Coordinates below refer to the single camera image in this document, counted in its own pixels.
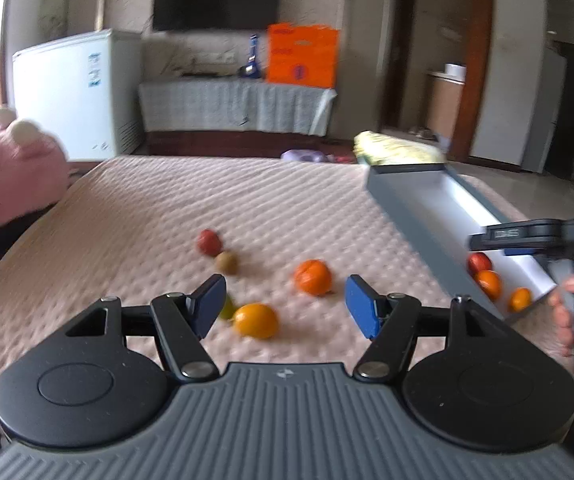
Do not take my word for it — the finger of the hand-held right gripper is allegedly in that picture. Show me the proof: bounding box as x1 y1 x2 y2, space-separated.
468 218 564 257

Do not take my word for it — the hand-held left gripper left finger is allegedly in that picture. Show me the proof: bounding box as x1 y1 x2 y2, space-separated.
66 274 228 380

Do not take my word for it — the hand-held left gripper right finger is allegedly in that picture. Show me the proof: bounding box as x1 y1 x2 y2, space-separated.
345 274 510 380

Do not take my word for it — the yellow-orange orange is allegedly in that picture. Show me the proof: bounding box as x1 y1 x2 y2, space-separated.
232 303 280 340

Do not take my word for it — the red apple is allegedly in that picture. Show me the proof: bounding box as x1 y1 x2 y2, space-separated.
196 229 224 257
467 252 494 276

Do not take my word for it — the grey rectangular box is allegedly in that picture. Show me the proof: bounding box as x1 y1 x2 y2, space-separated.
364 162 560 326

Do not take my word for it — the brown kiwi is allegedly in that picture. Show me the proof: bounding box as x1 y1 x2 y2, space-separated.
214 251 240 276

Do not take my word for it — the small orange mandarin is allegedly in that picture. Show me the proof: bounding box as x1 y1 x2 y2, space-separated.
508 287 534 313

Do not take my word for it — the beige quilted blanket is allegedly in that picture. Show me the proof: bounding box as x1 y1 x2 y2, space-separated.
0 154 574 411

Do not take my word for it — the grey refrigerator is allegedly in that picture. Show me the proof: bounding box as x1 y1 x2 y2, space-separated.
521 42 574 176

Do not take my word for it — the tan hallway cabinet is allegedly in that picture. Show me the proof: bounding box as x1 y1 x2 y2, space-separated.
427 71 468 143

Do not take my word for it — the yellow fuzzy cloth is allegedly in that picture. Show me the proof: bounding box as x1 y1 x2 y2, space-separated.
353 130 445 167

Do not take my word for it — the purple plastic object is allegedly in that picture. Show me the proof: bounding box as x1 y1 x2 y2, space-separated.
280 148 329 163

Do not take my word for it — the dark wooden cabinet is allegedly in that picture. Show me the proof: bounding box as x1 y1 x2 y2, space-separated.
140 127 358 157

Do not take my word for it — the cloth-covered tv bench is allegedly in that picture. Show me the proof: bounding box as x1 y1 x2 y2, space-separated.
138 79 337 136

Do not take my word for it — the pink plush toy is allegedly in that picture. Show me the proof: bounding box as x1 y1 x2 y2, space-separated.
0 105 70 241

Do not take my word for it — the white chest freezer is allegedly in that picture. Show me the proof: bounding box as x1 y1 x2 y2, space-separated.
12 29 143 163

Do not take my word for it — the orange box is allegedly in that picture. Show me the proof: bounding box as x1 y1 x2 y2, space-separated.
266 23 340 88

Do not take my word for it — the brown wooden door frame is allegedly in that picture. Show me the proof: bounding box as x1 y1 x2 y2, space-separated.
377 0 498 161

